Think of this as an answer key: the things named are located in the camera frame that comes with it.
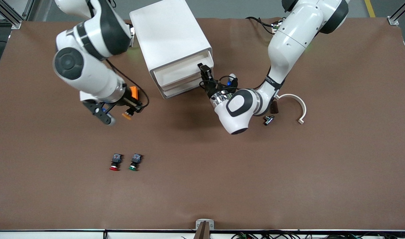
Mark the green push button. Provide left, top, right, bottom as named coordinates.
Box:
left=128, top=153, right=143, bottom=172

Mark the white drawer cabinet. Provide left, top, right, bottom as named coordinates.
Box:
left=129, top=0, right=214, bottom=100

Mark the red push button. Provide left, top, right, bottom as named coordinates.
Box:
left=109, top=153, right=124, bottom=172

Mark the brown table mat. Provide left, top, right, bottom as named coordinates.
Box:
left=0, top=17, right=405, bottom=231

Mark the black arm base cable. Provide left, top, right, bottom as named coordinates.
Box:
left=246, top=17, right=276, bottom=35

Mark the white curved plastic bracket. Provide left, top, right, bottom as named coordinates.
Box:
left=275, top=94, right=307, bottom=125

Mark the aluminium frame profile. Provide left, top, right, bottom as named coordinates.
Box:
left=0, top=0, right=35, bottom=30
left=387, top=0, right=405, bottom=26

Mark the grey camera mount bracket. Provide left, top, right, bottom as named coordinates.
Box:
left=195, top=219, right=215, bottom=239

